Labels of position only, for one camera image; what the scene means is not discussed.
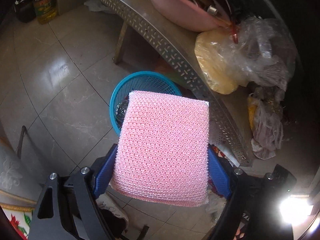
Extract dark brown jug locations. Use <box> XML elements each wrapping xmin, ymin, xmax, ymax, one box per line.
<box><xmin>14</xmin><ymin>0</ymin><xmax>36</xmax><ymax>23</ymax></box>

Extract metal perforated shelf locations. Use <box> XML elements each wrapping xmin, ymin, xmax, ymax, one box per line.
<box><xmin>99</xmin><ymin>0</ymin><xmax>254</xmax><ymax>167</ymax></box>

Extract crumpled clear plastic bag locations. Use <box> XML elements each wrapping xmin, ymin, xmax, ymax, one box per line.
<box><xmin>235</xmin><ymin>16</ymin><xmax>298</xmax><ymax>92</ymax></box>

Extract pink knitted sponge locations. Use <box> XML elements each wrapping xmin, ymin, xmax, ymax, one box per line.
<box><xmin>111</xmin><ymin>90</ymin><xmax>209</xmax><ymax>207</ymax></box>

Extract floral patterned tablecloth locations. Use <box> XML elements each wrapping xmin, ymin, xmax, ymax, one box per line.
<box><xmin>1</xmin><ymin>126</ymin><xmax>42</xmax><ymax>239</ymax></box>

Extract pinkish plastic bag on shelf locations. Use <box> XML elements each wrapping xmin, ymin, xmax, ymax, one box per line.
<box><xmin>247</xmin><ymin>94</ymin><xmax>284</xmax><ymax>160</ymax></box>

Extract yellow cooking oil bottle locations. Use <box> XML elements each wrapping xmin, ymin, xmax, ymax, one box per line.
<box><xmin>33</xmin><ymin>0</ymin><xmax>57</xmax><ymax>24</ymax></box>

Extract clear plastic drink bottle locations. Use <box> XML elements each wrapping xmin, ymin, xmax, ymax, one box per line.
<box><xmin>115</xmin><ymin>100</ymin><xmax>129</xmax><ymax>124</ymax></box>

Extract pink plastic basin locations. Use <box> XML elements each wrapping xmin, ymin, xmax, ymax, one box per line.
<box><xmin>151</xmin><ymin>0</ymin><xmax>232</xmax><ymax>32</ymax></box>

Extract yellow round flatbread in bag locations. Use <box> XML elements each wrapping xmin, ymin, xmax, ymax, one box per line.
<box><xmin>194</xmin><ymin>28</ymin><xmax>248</xmax><ymax>95</ymax></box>

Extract blue plastic trash basket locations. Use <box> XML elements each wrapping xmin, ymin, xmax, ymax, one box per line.
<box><xmin>109</xmin><ymin>70</ymin><xmax>183</xmax><ymax>137</ymax></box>

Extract white sneaker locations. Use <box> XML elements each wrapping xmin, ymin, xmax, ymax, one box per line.
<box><xmin>96</xmin><ymin>192</ymin><xmax>129</xmax><ymax>231</ymax></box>

